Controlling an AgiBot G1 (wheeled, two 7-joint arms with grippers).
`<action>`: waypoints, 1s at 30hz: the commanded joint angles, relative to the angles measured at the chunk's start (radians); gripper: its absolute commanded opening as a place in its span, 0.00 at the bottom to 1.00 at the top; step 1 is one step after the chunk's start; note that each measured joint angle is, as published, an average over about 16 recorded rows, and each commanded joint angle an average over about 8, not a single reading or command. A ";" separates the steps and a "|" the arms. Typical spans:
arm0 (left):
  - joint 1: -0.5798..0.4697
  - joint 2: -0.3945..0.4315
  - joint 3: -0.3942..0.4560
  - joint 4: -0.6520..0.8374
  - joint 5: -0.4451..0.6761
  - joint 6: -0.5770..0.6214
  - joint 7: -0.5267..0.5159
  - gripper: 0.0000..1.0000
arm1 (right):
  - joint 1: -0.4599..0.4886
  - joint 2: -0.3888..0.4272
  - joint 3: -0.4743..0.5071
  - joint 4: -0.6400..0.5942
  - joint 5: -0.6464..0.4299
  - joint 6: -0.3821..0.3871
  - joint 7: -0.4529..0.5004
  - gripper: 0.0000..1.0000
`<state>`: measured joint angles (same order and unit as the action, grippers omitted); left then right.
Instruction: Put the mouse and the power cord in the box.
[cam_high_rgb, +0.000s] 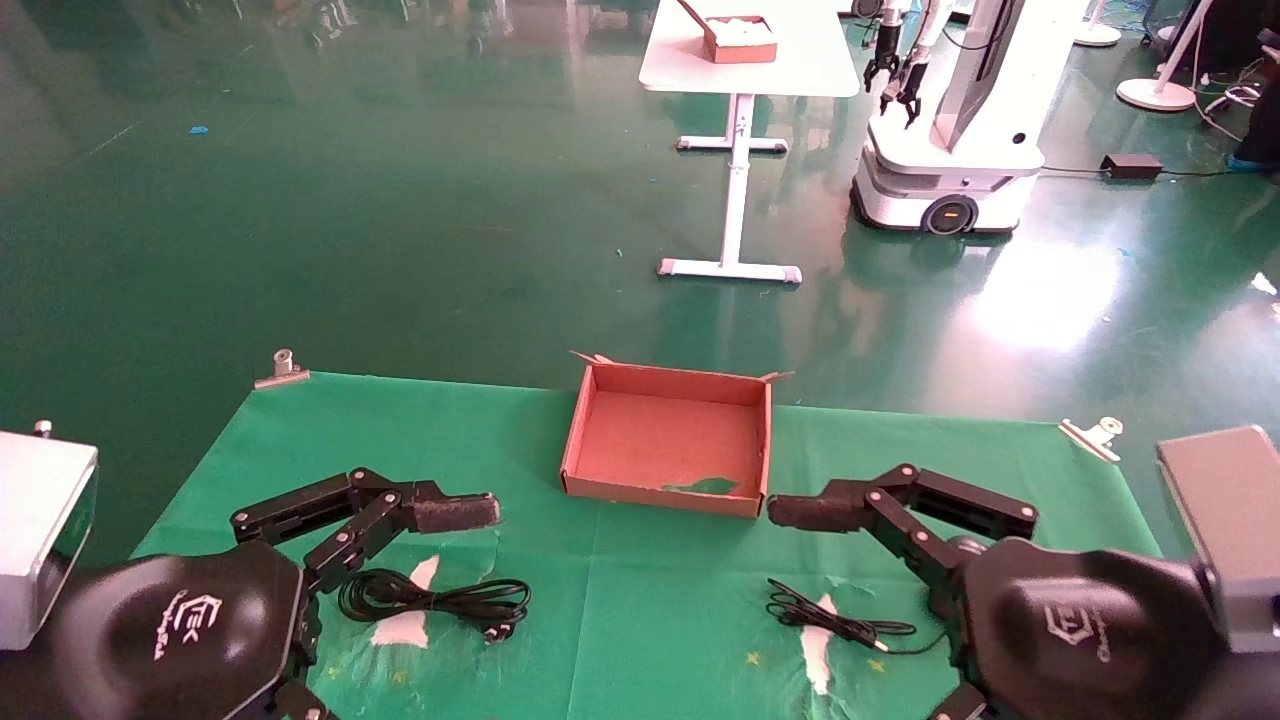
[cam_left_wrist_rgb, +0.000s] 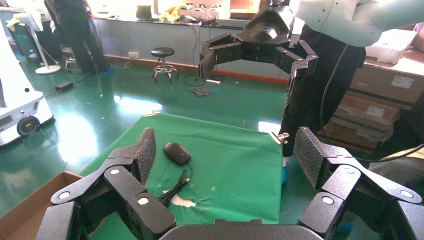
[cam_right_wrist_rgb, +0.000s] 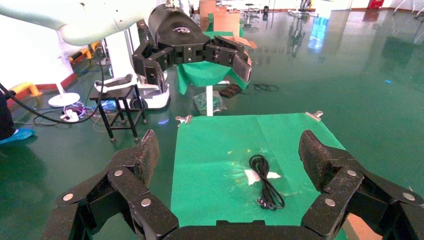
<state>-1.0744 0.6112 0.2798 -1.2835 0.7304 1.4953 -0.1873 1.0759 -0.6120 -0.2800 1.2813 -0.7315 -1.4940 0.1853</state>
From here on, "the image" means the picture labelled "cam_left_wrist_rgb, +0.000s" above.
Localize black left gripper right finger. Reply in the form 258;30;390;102
294;126;424;240

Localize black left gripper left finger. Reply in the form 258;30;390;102
34;127;177;240

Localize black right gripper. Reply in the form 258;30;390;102
198;4;320;110

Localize black power cable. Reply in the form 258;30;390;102
156;168;193;209

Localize black wired computer mouse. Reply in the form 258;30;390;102
162;142;194;182

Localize open brown cardboard box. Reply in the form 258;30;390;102
0;171;84;240

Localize white foam box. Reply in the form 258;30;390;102
364;28;419;66

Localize person in black clothes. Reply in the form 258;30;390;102
279;23;367;186

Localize stacked flat cardboard cartons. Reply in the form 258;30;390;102
316;92;402;155

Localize flat black floor pad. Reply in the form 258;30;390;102
188;85;213;98

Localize metal binder clip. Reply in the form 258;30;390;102
268;131;290;145

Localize black round stool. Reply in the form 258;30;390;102
150;46;180;83

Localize torn green table cloth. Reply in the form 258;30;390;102
79;112;284;240

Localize long cluttered workbench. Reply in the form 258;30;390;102
91;0;266;31

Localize large labelled cardboard carton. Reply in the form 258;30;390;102
349;62;424;110

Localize black power brick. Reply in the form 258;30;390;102
54;81;75;93

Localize white wheeled background robot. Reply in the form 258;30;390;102
0;19;56;148

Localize white standing fan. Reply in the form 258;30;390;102
13;9;62;76

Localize person with blue shoe covers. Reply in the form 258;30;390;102
43;0;116;78

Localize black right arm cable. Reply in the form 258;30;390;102
319;43;424;164

